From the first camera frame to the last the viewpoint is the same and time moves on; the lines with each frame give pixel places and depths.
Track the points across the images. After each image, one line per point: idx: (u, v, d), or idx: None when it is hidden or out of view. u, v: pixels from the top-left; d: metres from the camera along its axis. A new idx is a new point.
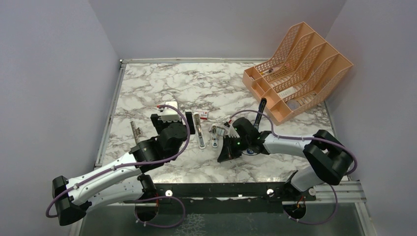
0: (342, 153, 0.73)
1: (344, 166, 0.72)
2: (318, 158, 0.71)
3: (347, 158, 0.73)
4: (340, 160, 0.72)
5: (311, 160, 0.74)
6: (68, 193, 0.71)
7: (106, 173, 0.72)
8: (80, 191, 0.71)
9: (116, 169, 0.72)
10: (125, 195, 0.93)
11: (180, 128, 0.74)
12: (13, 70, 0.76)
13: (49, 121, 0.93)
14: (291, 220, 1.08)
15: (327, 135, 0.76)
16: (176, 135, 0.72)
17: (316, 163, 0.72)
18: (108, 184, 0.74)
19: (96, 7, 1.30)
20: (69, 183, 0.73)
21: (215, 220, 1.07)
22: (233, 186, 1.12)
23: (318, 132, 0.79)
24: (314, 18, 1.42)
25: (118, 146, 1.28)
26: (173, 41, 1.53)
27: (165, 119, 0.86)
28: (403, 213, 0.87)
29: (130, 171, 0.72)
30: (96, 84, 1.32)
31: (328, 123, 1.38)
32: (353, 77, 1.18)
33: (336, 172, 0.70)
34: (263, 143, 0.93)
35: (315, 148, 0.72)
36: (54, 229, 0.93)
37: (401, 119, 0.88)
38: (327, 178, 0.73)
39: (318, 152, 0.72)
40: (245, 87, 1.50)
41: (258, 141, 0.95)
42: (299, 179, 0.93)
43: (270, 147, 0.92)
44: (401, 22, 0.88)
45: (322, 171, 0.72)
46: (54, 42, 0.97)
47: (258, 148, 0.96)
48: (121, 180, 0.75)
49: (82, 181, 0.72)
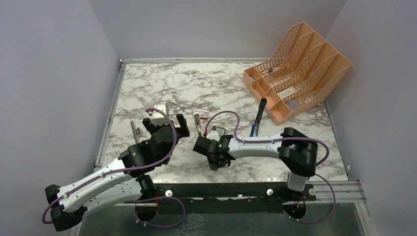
0: (309, 146, 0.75)
1: (315, 158, 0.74)
2: (294, 159, 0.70)
3: (314, 150, 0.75)
4: (309, 153, 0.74)
5: (286, 162, 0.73)
6: (59, 202, 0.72)
7: (96, 180, 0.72)
8: (70, 199, 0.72)
9: (105, 175, 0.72)
10: (123, 197, 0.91)
11: (169, 132, 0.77)
12: (13, 70, 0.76)
13: (50, 121, 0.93)
14: (291, 220, 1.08)
15: (294, 132, 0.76)
16: (165, 139, 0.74)
17: (292, 163, 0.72)
18: (98, 191, 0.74)
19: (96, 7, 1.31)
20: (61, 191, 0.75)
21: (215, 220, 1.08)
22: (232, 186, 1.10)
23: (284, 131, 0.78)
24: (314, 18, 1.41)
25: (118, 146, 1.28)
26: (173, 41, 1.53)
27: (157, 122, 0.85)
28: (404, 214, 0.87)
29: (118, 177, 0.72)
30: (96, 84, 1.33)
31: (329, 123, 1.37)
32: (353, 78, 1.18)
33: (311, 167, 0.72)
34: (229, 151, 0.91)
35: (288, 150, 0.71)
36: (52, 230, 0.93)
37: (402, 119, 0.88)
38: (302, 172, 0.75)
39: (292, 154, 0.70)
40: (245, 87, 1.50)
41: (221, 150, 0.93)
42: (293, 182, 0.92)
43: (236, 154, 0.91)
44: (401, 22, 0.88)
45: (297, 168, 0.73)
46: (53, 43, 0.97)
47: (222, 157, 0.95)
48: (110, 186, 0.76)
49: (72, 190, 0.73)
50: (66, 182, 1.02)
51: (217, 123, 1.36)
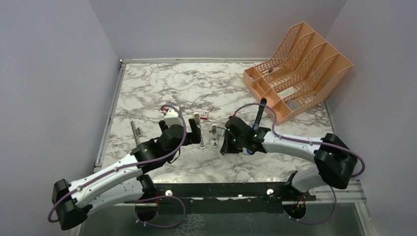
0: (347, 157, 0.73)
1: (351, 170, 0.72)
2: (329, 165, 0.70)
3: (352, 162, 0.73)
4: (345, 164, 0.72)
5: (319, 166, 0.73)
6: (72, 196, 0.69)
7: (108, 174, 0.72)
8: (83, 192, 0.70)
9: (119, 170, 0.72)
10: (126, 196, 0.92)
11: (179, 129, 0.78)
12: (13, 69, 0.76)
13: (50, 121, 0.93)
14: (291, 220, 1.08)
15: (336, 139, 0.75)
16: (176, 135, 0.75)
17: (325, 169, 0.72)
18: (111, 186, 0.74)
19: (96, 7, 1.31)
20: (72, 186, 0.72)
21: (215, 220, 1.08)
22: (232, 186, 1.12)
23: (326, 135, 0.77)
24: (314, 18, 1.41)
25: (118, 146, 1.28)
26: (173, 41, 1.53)
27: (169, 122, 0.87)
28: (404, 214, 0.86)
29: (132, 171, 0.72)
30: (96, 84, 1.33)
31: (329, 122, 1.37)
32: (353, 78, 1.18)
33: (343, 178, 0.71)
34: (262, 143, 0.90)
35: (325, 154, 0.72)
36: (52, 230, 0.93)
37: (402, 119, 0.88)
38: (334, 183, 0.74)
39: (328, 159, 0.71)
40: (245, 87, 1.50)
41: (254, 140, 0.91)
42: (301, 182, 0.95)
43: (268, 146, 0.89)
44: (401, 22, 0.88)
45: (329, 176, 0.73)
46: (53, 43, 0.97)
47: (254, 147, 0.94)
48: (122, 181, 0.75)
49: (85, 183, 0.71)
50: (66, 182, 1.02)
51: (217, 122, 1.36)
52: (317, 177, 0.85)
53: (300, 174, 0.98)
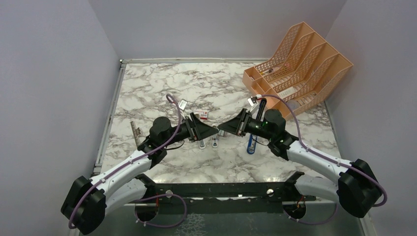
0: (372, 188, 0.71)
1: (371, 201, 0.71)
2: (352, 191, 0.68)
3: (375, 195, 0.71)
4: (367, 194, 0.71)
5: (341, 188, 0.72)
6: (97, 188, 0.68)
7: (125, 167, 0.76)
8: (108, 184, 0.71)
9: (134, 162, 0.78)
10: (132, 193, 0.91)
11: (162, 120, 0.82)
12: (13, 70, 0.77)
13: (49, 121, 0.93)
14: (291, 220, 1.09)
15: (365, 167, 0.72)
16: (162, 128, 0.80)
17: (346, 192, 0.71)
18: (128, 178, 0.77)
19: (96, 7, 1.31)
20: (94, 180, 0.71)
21: (215, 220, 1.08)
22: (233, 186, 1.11)
23: (356, 161, 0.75)
24: (314, 18, 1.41)
25: (118, 146, 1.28)
26: (173, 41, 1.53)
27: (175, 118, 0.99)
28: (403, 214, 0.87)
29: (145, 162, 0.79)
30: (96, 84, 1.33)
31: (329, 123, 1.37)
32: (353, 78, 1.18)
33: (362, 207, 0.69)
34: (287, 150, 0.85)
35: (351, 179, 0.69)
36: (52, 229, 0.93)
37: (401, 119, 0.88)
38: (350, 207, 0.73)
39: (353, 185, 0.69)
40: (245, 87, 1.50)
41: (281, 145, 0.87)
42: (307, 186, 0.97)
43: (292, 155, 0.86)
44: (401, 22, 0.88)
45: (348, 200, 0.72)
46: (54, 43, 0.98)
47: (277, 151, 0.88)
48: (134, 175, 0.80)
49: (109, 174, 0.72)
50: (65, 182, 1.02)
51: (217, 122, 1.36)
52: (327, 191, 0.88)
53: (309, 178, 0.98)
